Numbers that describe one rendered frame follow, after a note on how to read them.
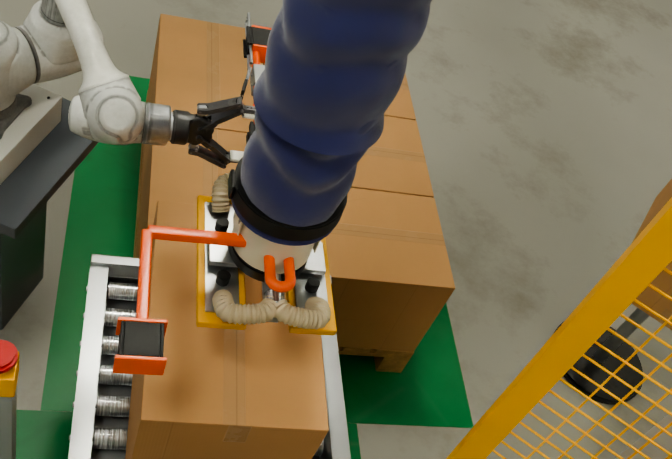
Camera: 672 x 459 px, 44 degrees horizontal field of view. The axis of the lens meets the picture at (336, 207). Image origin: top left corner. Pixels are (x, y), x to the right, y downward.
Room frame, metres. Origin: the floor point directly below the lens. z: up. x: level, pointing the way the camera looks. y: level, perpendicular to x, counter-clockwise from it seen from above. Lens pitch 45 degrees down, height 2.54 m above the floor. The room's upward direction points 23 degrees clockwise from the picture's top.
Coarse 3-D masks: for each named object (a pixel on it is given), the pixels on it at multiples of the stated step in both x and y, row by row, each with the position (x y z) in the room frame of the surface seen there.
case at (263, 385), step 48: (192, 288) 1.15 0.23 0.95; (192, 336) 1.03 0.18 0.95; (240, 336) 1.08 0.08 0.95; (288, 336) 1.13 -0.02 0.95; (144, 384) 0.87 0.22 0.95; (192, 384) 0.92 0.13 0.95; (240, 384) 0.96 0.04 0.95; (288, 384) 1.01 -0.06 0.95; (144, 432) 0.80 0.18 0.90; (192, 432) 0.84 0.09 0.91; (240, 432) 0.87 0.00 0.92; (288, 432) 0.91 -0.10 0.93
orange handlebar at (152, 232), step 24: (144, 240) 0.97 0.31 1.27; (192, 240) 1.03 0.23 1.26; (216, 240) 1.05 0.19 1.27; (240, 240) 1.07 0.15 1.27; (144, 264) 0.92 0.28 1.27; (264, 264) 1.04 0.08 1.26; (288, 264) 1.06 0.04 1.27; (144, 288) 0.87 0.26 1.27; (288, 288) 1.01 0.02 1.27; (144, 312) 0.82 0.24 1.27
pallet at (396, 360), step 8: (136, 216) 2.02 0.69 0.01; (136, 224) 1.96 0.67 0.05; (136, 232) 1.95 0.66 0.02; (136, 240) 1.91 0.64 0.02; (136, 248) 1.79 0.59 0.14; (136, 256) 1.75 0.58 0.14; (344, 352) 1.75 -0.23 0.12; (352, 352) 1.76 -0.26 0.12; (360, 352) 1.77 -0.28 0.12; (368, 352) 1.78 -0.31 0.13; (376, 352) 1.79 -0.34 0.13; (384, 352) 1.81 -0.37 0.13; (392, 352) 1.82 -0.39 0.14; (400, 352) 1.83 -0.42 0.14; (408, 352) 1.84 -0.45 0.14; (376, 360) 1.84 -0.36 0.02; (384, 360) 1.81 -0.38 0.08; (392, 360) 1.82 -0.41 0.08; (400, 360) 1.84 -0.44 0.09; (408, 360) 1.85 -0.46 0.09; (376, 368) 1.82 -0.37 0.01; (384, 368) 1.82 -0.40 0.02; (392, 368) 1.83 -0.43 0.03; (400, 368) 1.84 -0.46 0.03
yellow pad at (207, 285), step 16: (208, 208) 1.21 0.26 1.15; (208, 224) 1.17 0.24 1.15; (224, 224) 1.17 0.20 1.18; (208, 272) 1.05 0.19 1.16; (224, 272) 1.05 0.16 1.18; (240, 272) 1.09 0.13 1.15; (208, 288) 1.01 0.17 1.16; (224, 288) 1.03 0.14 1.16; (240, 288) 1.05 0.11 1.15; (208, 304) 0.98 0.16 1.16; (208, 320) 0.94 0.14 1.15
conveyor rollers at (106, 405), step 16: (112, 288) 1.32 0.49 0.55; (128, 288) 1.34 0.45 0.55; (112, 320) 1.23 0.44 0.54; (112, 336) 1.19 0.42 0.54; (112, 352) 1.15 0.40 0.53; (112, 368) 1.10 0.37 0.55; (112, 384) 1.07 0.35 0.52; (128, 384) 1.09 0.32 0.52; (112, 400) 1.01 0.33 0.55; (128, 400) 1.03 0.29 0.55; (128, 416) 1.01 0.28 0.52; (96, 432) 0.92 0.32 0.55; (112, 432) 0.94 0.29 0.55; (96, 448) 0.89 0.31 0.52; (112, 448) 0.91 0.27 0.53; (320, 448) 1.13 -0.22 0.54
